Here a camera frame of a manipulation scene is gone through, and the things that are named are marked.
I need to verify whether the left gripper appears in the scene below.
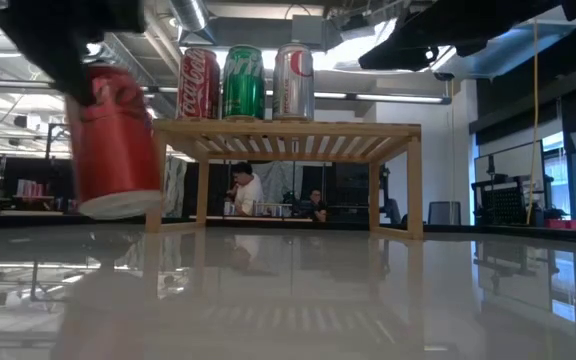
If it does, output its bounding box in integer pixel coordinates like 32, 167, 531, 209
0, 0, 147, 107

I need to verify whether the red Coca-Cola can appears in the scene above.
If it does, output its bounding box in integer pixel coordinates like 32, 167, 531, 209
175, 46, 223, 121

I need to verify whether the person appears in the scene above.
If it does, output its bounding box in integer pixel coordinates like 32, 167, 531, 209
298, 188, 329, 224
225, 160, 265, 217

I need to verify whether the wooden slatted shelf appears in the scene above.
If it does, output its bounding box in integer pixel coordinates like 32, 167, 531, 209
145, 117, 424, 240

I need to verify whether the grey draped cloth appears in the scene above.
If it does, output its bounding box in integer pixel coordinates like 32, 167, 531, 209
260, 162, 302, 201
161, 157, 189, 219

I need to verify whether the red Coke can black script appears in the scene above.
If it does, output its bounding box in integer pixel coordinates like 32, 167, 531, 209
64, 62, 164, 221

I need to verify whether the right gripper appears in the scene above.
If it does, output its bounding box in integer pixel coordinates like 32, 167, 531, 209
357, 29, 457, 71

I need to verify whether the black framed whiteboard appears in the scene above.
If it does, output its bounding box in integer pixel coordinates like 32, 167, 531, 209
473, 139, 545, 181

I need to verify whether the yellow hanging cord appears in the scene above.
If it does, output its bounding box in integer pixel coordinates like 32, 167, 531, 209
525, 19, 540, 214

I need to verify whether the green Sprite can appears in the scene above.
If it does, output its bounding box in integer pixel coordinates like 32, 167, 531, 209
222, 43, 267, 121

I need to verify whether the black perforated rack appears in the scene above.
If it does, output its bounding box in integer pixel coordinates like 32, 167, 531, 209
471, 174, 537, 226

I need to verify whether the long ceiling light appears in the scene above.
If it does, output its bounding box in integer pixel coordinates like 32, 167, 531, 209
313, 88, 452, 105

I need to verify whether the grey chair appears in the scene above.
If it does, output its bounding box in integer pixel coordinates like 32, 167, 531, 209
427, 200, 463, 226

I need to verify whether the far work table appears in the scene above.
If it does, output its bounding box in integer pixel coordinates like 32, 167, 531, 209
187, 213, 369, 231

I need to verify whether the silver Diet Coke can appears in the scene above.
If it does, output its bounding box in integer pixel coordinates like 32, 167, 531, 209
271, 42, 316, 121

